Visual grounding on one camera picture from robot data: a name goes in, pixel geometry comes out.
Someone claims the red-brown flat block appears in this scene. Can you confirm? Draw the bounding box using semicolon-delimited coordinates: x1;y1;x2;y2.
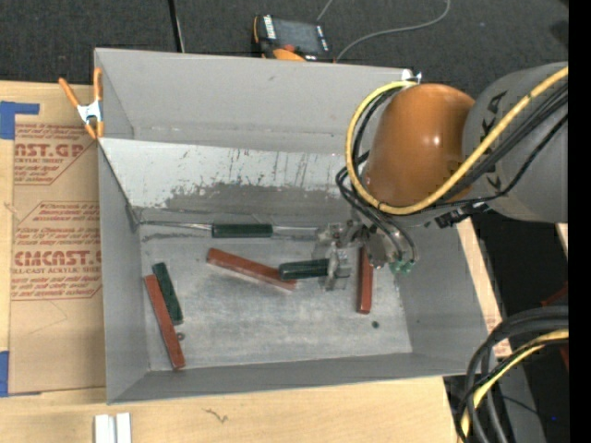
143;273;187;371
356;246;375;316
205;246;298;293

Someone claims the black cylinder on white bracket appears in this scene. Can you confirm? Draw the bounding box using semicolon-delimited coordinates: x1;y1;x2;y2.
433;201;491;229

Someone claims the grey metal bin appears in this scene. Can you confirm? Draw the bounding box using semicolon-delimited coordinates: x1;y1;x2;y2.
93;47;491;405

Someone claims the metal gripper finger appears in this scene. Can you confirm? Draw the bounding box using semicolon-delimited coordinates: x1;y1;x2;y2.
315;221;348;260
324;246;354;292

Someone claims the brown cardboard board red print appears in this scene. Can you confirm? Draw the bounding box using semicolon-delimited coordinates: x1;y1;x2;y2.
0;79;108;397

